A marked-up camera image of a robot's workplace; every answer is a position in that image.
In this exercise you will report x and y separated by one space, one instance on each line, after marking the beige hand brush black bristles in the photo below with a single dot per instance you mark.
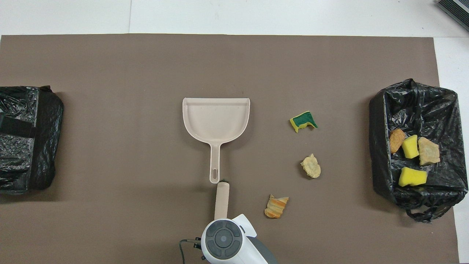
221 200

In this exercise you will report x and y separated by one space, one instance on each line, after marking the beige plastic dustpan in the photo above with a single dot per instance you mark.
216 121

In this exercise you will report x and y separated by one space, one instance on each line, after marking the brown oval textured sponge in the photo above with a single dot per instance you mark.
397 140

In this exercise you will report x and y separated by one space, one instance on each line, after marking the large yellow sponge piece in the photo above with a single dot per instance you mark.
412 177

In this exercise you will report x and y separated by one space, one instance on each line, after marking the small yellow sponge wedge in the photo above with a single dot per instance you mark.
410 146

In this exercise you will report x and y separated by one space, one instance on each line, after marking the beige rock-like foam chunk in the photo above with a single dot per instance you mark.
428 151

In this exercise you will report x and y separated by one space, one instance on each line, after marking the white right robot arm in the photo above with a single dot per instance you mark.
234 253

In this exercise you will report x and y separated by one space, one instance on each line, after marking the bin with black bag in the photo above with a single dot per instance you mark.
47 154
421 106

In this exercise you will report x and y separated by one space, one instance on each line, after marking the orange striped foam chunk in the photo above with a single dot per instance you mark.
275 207

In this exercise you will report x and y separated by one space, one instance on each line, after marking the pale beige crumpled foam chunk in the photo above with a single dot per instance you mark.
311 166

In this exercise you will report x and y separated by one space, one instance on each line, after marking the brown paper table mat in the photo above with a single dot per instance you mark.
146 73

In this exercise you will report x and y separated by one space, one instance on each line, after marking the green and yellow sponge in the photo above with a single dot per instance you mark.
302 121

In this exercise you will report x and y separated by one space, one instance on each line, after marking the grey ribbed device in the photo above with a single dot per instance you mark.
456 11

